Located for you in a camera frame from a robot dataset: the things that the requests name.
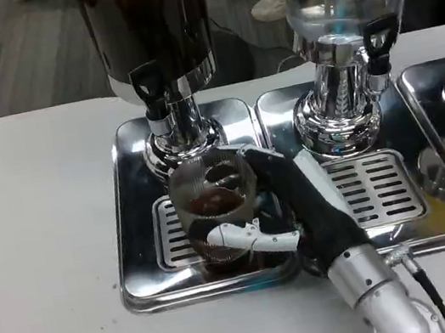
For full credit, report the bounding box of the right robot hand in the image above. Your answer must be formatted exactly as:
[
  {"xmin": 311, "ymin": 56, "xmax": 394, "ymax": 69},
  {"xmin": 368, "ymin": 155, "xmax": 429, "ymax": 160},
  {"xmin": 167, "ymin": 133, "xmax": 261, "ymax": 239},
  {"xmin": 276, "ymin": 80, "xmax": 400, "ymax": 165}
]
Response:
[{"xmin": 190, "ymin": 122, "xmax": 377, "ymax": 296}]

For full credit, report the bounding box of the clear ribbed glass cup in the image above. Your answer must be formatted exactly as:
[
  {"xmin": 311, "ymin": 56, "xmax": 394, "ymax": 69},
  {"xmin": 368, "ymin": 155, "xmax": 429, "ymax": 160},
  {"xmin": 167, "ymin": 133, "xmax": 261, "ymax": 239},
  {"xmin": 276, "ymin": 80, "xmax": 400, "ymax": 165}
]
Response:
[{"xmin": 162, "ymin": 145, "xmax": 275, "ymax": 285}]

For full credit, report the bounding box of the black dispenser tap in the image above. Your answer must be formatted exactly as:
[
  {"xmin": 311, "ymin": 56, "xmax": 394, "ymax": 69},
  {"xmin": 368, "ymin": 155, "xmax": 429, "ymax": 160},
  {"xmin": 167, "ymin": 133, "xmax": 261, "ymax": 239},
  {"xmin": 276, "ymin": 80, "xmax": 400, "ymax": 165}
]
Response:
[
  {"xmin": 127, "ymin": 59, "xmax": 177, "ymax": 139},
  {"xmin": 356, "ymin": 14, "xmax": 410, "ymax": 94}
]

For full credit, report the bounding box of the person's shoe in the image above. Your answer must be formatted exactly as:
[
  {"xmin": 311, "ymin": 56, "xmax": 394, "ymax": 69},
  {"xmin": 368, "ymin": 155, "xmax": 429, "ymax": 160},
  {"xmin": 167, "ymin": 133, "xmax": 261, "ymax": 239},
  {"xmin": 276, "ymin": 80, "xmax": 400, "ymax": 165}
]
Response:
[{"xmin": 248, "ymin": 0, "xmax": 292, "ymax": 24}]

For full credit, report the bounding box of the dark drink dispenser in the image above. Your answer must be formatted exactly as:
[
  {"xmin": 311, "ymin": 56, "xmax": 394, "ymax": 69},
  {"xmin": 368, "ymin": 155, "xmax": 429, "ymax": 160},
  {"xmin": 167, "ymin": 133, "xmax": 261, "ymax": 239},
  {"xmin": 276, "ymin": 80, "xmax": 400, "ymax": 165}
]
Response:
[{"xmin": 74, "ymin": 0, "xmax": 238, "ymax": 192}]

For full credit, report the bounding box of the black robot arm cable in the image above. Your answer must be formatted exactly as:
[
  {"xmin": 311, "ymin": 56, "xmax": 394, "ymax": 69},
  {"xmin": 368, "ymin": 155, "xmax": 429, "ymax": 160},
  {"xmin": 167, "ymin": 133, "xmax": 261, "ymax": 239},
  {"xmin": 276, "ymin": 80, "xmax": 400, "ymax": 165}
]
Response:
[{"xmin": 380, "ymin": 235, "xmax": 445, "ymax": 333}]

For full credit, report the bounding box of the thin black floor cable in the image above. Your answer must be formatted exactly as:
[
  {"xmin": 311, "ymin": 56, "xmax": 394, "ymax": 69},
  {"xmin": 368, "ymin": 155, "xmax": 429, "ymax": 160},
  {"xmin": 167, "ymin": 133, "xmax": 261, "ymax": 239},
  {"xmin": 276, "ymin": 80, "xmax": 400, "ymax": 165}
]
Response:
[{"xmin": 210, "ymin": 8, "xmax": 293, "ymax": 63}]

